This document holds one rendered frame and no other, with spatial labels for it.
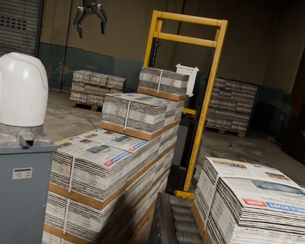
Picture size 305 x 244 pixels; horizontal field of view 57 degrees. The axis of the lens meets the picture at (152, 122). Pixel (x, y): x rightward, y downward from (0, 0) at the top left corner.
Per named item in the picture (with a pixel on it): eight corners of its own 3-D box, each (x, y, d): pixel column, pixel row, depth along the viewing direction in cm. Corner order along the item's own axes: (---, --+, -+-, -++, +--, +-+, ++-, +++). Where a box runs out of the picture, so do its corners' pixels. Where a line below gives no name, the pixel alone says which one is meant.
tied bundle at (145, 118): (98, 128, 195) (103, 95, 190) (116, 122, 222) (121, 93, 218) (149, 142, 184) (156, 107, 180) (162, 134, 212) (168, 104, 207)
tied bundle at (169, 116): (116, 122, 223) (121, 93, 218) (131, 117, 250) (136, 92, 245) (161, 134, 211) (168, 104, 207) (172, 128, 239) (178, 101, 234)
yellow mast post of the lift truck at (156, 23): (123, 171, 320) (153, 9, 285) (127, 169, 329) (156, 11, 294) (130, 173, 318) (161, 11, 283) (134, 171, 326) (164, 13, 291)
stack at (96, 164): (24, 286, 157) (40, 144, 141) (116, 202, 267) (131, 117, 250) (84, 316, 146) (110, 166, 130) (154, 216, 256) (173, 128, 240)
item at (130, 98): (104, 95, 191) (104, 93, 191) (121, 93, 218) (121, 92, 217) (154, 107, 181) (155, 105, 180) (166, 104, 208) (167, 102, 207)
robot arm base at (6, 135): (-5, 151, 81) (-3, 132, 80) (-18, 128, 97) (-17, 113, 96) (58, 148, 92) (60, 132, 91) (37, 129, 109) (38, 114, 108)
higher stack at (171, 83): (115, 203, 266) (140, 65, 241) (128, 191, 294) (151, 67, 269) (154, 216, 255) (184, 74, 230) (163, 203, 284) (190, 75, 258)
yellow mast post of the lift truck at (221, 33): (179, 189, 302) (218, 19, 267) (181, 186, 310) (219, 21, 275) (187, 191, 299) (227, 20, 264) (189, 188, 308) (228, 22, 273)
